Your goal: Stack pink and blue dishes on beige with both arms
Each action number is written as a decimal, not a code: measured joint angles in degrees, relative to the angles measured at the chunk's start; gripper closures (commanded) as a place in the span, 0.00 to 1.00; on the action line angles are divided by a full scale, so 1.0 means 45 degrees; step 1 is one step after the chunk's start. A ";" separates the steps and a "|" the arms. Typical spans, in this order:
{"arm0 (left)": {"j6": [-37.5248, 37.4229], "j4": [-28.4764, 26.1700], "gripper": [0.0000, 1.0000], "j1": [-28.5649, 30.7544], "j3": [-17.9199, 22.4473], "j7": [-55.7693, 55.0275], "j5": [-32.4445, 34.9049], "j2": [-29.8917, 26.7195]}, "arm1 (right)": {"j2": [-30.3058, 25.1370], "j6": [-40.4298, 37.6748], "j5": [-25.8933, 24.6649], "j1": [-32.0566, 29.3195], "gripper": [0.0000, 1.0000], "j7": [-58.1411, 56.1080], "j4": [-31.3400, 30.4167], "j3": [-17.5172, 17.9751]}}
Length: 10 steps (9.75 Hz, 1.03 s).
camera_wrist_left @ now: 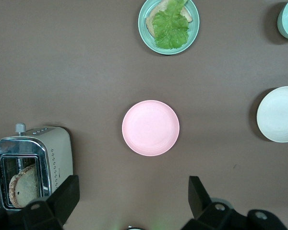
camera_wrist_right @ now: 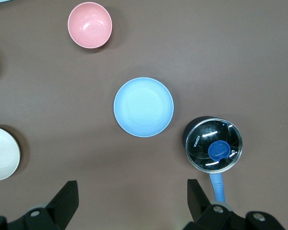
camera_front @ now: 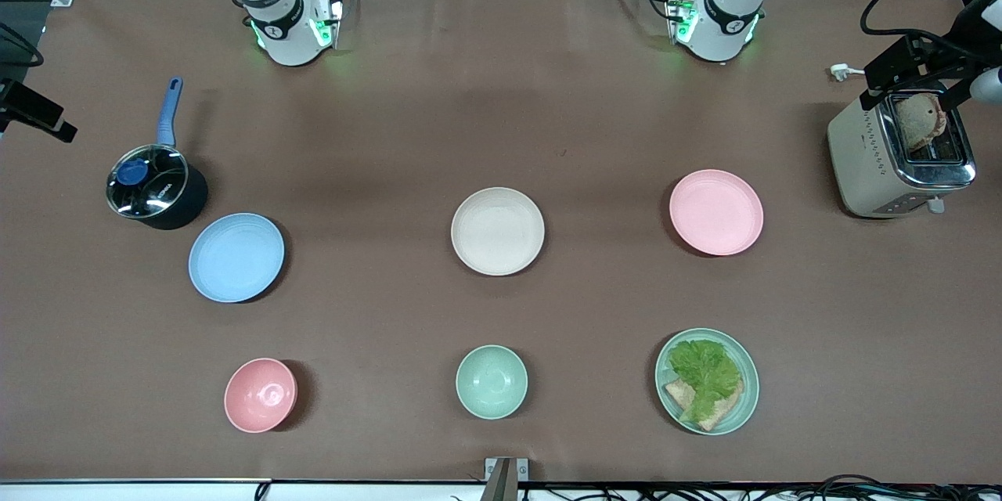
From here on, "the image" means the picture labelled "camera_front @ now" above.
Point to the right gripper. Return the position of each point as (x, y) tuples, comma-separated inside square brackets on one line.
[(17, 102)]

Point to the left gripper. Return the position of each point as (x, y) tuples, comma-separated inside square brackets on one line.
[(936, 56)]

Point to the pink plate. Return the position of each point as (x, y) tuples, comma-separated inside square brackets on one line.
[(716, 212)]

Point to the blue plate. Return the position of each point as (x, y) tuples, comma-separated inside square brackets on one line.
[(236, 257)]

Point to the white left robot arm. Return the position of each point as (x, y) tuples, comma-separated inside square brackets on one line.
[(724, 31)]

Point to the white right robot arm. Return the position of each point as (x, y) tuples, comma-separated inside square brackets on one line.
[(286, 43)]

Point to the toast slice in toaster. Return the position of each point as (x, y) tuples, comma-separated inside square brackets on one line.
[(917, 124)]

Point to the beige and chrome toaster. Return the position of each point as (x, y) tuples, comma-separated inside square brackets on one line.
[(861, 164)]

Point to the glass lid with blue knob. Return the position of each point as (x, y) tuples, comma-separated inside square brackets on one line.
[(160, 186)]

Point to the green lettuce leaf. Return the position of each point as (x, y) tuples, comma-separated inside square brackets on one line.
[(704, 368)]

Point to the green plate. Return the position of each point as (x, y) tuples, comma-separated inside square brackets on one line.
[(747, 399)]

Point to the pink bowl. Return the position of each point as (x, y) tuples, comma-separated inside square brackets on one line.
[(261, 395)]

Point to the brown bread slice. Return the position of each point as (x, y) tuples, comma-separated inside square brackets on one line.
[(724, 412)]

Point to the beige plate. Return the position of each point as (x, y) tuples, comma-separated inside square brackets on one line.
[(498, 232)]

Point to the brown table cover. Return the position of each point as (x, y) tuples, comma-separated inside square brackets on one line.
[(501, 313)]

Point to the green bowl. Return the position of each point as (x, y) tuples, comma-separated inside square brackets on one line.
[(491, 382)]

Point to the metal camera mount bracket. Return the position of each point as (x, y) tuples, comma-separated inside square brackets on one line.
[(505, 477)]

